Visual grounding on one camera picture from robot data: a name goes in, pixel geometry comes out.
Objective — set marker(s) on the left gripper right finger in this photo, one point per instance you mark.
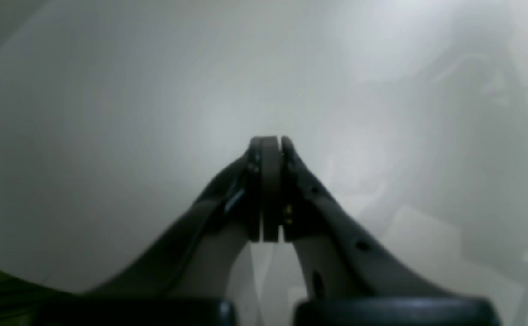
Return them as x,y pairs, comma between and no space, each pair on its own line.
351,279

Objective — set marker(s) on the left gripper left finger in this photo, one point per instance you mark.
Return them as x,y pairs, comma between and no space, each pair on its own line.
182,278

